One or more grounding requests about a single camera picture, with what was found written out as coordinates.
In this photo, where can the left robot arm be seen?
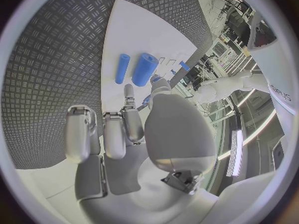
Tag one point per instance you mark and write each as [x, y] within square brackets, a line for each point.
[222, 89]

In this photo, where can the fat blue cylinder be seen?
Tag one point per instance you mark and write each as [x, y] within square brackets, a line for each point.
[144, 71]

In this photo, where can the small blue peg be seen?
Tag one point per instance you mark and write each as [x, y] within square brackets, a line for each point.
[172, 71]

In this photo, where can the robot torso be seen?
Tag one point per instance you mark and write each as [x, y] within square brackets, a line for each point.
[268, 65]

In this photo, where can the slim blue cylinder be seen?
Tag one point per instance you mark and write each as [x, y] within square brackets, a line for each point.
[122, 69]

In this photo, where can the white task board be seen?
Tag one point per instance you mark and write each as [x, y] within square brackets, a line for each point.
[140, 31]

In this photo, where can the tall blue peg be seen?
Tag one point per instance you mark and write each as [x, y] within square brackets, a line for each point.
[184, 65]

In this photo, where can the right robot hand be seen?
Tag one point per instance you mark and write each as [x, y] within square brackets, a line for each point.
[177, 134]

